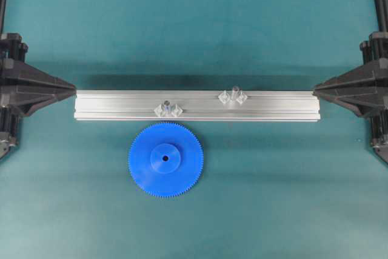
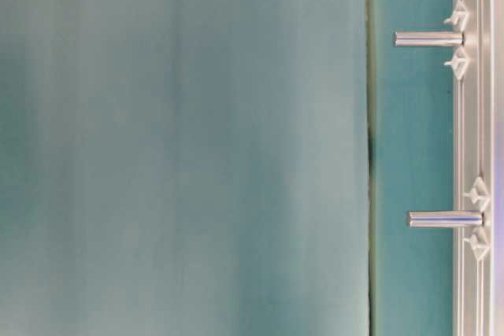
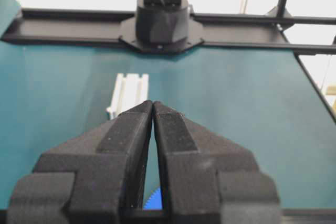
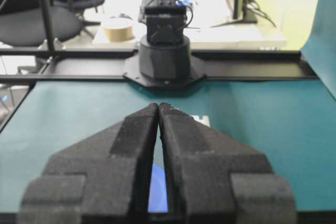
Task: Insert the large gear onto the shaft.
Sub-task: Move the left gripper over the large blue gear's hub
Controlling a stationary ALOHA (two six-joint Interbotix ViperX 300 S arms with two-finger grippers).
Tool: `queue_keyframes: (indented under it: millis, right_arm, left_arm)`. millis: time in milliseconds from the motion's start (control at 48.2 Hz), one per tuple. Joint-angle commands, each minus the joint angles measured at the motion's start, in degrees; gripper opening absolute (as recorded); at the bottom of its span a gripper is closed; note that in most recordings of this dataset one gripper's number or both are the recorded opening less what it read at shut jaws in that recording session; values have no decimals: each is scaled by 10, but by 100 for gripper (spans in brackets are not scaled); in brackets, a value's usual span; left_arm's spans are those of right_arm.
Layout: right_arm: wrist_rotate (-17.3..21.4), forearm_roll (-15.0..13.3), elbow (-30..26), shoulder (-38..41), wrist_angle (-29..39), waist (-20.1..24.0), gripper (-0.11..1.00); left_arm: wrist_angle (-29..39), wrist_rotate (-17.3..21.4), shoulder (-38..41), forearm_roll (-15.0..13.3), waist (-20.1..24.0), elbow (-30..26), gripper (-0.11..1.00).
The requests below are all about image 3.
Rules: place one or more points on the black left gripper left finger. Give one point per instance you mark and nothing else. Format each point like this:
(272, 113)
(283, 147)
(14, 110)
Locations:
(90, 178)

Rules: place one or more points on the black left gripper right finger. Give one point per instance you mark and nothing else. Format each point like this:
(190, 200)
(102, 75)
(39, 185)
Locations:
(207, 178)

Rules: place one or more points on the large blue plastic gear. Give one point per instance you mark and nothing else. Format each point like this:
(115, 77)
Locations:
(154, 202)

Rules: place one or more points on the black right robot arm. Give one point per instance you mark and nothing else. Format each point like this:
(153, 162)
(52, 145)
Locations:
(162, 27)

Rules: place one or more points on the silver aluminium extrusion rail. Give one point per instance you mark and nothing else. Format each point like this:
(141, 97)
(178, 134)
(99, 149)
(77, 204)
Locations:
(129, 90)

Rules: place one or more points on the black frame rail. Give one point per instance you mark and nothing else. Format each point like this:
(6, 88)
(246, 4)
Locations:
(116, 29)

